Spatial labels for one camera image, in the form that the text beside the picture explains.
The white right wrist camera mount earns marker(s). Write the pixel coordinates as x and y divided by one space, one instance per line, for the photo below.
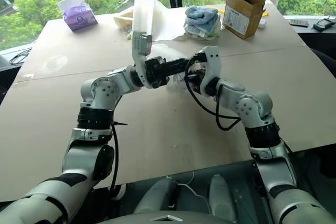
211 62

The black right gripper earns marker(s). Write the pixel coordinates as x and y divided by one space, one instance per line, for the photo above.
200 66

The smartphone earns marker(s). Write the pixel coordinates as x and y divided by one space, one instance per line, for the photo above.
298 22

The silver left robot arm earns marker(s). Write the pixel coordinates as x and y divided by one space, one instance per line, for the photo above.
105 90

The black handheld device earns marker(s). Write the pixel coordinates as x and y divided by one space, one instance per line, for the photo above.
324 24

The grey robot right leg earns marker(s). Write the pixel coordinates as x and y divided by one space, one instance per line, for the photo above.
221 197

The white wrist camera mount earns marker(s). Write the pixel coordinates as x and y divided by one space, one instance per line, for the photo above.
140 51
211 62

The purple tissue pack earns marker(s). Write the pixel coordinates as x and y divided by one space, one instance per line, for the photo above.
80 16

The grey robot torso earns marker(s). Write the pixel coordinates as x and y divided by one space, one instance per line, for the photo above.
168 218

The grey robot leg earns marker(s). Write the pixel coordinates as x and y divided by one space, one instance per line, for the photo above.
157 195
221 197

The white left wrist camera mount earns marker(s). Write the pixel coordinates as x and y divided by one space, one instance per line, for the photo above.
140 51

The small white object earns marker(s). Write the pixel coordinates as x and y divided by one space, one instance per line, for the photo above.
262 23

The grey robot left leg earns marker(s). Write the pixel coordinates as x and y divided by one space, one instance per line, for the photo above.
157 195

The open brown cardboard box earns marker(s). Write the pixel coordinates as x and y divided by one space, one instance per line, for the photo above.
241 16

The stack of blue towels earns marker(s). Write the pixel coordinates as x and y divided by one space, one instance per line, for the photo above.
200 22

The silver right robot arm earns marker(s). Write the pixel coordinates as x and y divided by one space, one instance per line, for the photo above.
252 106

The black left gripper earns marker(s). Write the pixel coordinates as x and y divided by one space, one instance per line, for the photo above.
156 73

